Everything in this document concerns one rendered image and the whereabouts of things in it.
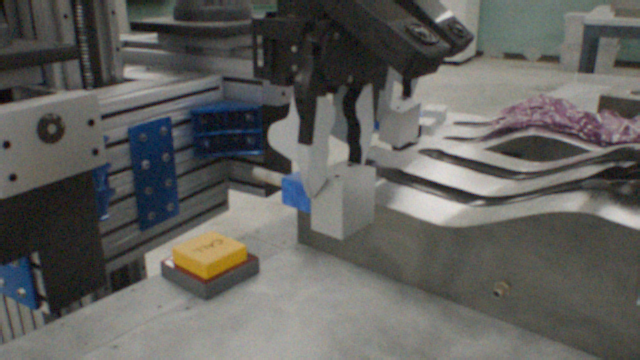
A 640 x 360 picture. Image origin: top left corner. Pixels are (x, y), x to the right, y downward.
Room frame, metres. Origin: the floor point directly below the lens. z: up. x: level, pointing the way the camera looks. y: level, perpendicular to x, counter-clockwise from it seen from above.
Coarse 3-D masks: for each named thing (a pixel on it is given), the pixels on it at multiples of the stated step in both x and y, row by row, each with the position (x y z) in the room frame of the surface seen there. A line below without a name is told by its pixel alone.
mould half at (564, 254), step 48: (432, 144) 0.78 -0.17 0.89; (384, 192) 0.60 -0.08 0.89; (480, 192) 0.61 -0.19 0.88; (576, 192) 0.49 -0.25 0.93; (336, 240) 0.61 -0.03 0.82; (384, 240) 0.56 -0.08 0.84; (432, 240) 0.53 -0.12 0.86; (480, 240) 0.49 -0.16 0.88; (528, 240) 0.46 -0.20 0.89; (576, 240) 0.44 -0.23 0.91; (624, 240) 0.41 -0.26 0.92; (432, 288) 0.52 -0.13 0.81; (480, 288) 0.49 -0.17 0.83; (528, 288) 0.46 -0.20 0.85; (576, 288) 0.43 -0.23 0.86; (624, 288) 0.41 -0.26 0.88; (576, 336) 0.43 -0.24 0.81; (624, 336) 0.40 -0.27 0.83
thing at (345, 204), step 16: (256, 176) 0.54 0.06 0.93; (272, 176) 0.53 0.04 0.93; (288, 176) 0.50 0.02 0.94; (336, 176) 0.46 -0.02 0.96; (352, 176) 0.46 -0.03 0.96; (368, 176) 0.47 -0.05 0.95; (288, 192) 0.49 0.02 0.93; (304, 192) 0.48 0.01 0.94; (320, 192) 0.46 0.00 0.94; (336, 192) 0.45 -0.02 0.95; (352, 192) 0.46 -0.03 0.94; (368, 192) 0.47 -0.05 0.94; (304, 208) 0.48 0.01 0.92; (320, 208) 0.46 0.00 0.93; (336, 208) 0.45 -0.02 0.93; (352, 208) 0.46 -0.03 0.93; (368, 208) 0.48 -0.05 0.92; (320, 224) 0.46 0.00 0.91; (336, 224) 0.45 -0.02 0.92; (352, 224) 0.46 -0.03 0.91; (368, 224) 0.48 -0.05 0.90
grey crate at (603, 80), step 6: (576, 78) 4.06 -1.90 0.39; (582, 78) 4.05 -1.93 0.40; (588, 78) 4.03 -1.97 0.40; (594, 78) 4.02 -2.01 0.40; (600, 78) 4.00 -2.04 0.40; (606, 78) 3.99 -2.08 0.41; (612, 78) 3.97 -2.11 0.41; (618, 78) 3.96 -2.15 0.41; (624, 78) 3.94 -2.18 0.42; (630, 78) 3.93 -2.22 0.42; (636, 78) 3.91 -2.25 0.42; (594, 84) 3.68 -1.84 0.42; (600, 84) 3.66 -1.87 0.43; (606, 84) 3.65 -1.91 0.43; (612, 84) 3.97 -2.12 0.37; (618, 84) 3.95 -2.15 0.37; (624, 84) 3.94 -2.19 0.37; (630, 84) 3.92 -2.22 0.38; (636, 84) 3.91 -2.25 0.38
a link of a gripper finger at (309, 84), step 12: (312, 60) 0.44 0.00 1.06; (300, 72) 0.45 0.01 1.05; (312, 72) 0.44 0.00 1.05; (300, 84) 0.44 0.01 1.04; (312, 84) 0.44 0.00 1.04; (324, 84) 0.45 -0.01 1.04; (300, 96) 0.44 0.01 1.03; (312, 96) 0.44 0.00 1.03; (324, 96) 0.46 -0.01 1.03; (300, 108) 0.44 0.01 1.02; (312, 108) 0.44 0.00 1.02; (300, 120) 0.44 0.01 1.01; (312, 120) 0.44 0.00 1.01; (300, 132) 0.45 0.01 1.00; (312, 132) 0.44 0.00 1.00; (312, 144) 0.44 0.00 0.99
